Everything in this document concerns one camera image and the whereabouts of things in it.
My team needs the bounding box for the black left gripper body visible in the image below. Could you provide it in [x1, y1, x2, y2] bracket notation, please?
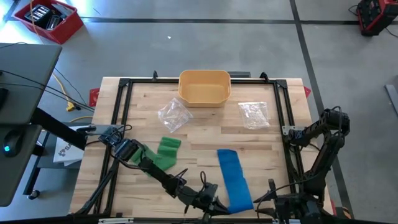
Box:
[173, 179, 225, 220]

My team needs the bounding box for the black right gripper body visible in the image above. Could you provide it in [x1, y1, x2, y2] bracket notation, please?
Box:
[269, 179, 326, 224]

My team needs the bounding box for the blue elastic bandage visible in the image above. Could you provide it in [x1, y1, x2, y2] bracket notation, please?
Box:
[216, 148, 255, 215]

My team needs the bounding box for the green elastic bandage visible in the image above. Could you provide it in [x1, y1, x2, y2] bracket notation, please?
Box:
[130, 136, 182, 177]

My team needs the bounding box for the clear plastic bag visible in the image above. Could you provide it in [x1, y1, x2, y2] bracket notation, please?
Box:
[238, 101, 271, 131]
[157, 97, 194, 134]

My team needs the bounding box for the yellow plastic bin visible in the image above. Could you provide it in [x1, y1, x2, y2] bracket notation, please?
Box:
[177, 68, 233, 109]

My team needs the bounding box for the white printed paper sheet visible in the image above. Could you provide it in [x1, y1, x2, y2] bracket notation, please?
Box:
[52, 125, 87, 167]

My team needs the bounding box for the black support beam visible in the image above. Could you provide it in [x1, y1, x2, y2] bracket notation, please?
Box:
[30, 107, 88, 151]

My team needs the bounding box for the black computer mouse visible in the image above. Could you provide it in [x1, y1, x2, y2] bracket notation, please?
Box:
[2, 129, 25, 159]

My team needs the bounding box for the red and black equipment case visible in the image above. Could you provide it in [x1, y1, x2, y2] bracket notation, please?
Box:
[356, 0, 398, 37]

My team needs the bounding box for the grey desk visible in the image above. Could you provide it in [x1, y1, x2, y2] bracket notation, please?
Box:
[0, 42, 63, 208]

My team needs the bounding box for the red plastic crate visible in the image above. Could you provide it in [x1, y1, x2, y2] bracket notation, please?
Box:
[12, 0, 85, 45]

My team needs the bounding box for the clear plastic container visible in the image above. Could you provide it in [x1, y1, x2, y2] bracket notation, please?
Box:
[45, 14, 63, 31]

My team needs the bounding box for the black battery pack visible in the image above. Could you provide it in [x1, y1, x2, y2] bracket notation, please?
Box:
[24, 4, 52, 25]

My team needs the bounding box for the silver aluminium bracket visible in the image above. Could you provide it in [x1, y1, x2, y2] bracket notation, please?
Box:
[98, 217, 135, 224]
[282, 124, 297, 136]

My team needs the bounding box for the yellow cable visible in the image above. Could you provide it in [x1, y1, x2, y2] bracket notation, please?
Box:
[29, 0, 95, 124]

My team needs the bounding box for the black desk cable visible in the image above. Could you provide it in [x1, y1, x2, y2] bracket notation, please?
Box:
[0, 70, 96, 113]

